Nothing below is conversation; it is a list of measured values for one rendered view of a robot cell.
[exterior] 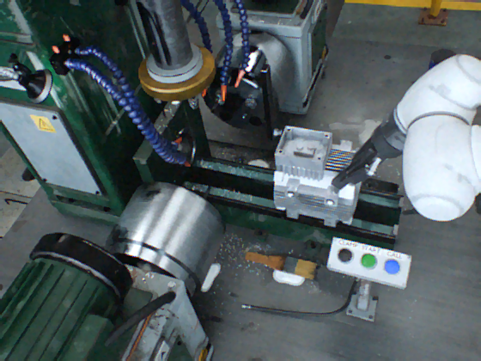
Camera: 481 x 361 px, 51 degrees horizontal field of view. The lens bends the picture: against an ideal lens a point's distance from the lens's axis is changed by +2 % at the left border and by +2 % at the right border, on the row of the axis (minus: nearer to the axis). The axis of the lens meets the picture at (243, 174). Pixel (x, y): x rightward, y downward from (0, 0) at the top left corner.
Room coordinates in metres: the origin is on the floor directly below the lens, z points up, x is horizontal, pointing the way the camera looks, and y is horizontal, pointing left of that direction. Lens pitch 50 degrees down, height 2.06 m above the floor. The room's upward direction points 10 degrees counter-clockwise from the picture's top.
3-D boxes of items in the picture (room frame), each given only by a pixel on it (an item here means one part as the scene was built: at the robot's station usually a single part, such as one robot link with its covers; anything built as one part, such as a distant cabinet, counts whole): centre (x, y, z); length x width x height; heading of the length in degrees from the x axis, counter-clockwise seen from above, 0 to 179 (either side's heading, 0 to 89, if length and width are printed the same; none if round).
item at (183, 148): (0.99, 0.16, 1.01); 0.15 x 0.02 x 0.15; 152
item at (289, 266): (0.70, -0.06, 0.80); 0.21 x 0.05 x 0.01; 64
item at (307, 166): (0.83, -0.16, 1.11); 0.12 x 0.11 x 0.07; 63
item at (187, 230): (0.64, 0.24, 1.04); 0.37 x 0.25 x 0.25; 152
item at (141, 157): (1.02, 0.21, 0.97); 0.30 x 0.11 x 0.34; 152
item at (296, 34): (1.48, -0.20, 0.99); 0.35 x 0.31 x 0.37; 152
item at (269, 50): (1.24, -0.08, 1.04); 0.41 x 0.25 x 0.25; 152
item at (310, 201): (0.81, -0.19, 1.01); 0.20 x 0.19 x 0.19; 63
